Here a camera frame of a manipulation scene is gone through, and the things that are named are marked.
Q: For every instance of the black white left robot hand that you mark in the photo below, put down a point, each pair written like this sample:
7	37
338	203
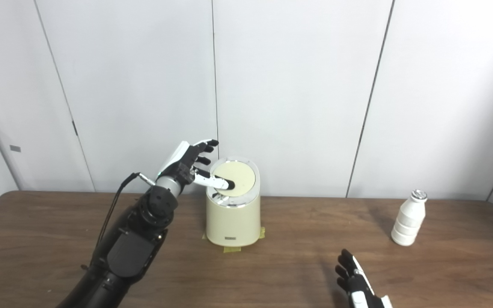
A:
182	164

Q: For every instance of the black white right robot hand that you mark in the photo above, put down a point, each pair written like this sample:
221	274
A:
360	293

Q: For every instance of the cream round bin lid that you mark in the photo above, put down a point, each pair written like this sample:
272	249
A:
242	177

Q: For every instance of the cream-colored round bin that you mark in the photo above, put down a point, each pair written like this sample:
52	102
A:
233	222

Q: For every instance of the small white plastic bottle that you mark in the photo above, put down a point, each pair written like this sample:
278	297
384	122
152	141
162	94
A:
407	222

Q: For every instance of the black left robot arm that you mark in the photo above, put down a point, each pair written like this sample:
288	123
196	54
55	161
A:
131	252

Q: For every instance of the black wall panel hinge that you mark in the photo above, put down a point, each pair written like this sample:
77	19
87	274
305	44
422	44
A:
75	128

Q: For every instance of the small grey wall label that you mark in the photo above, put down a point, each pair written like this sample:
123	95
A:
15	148

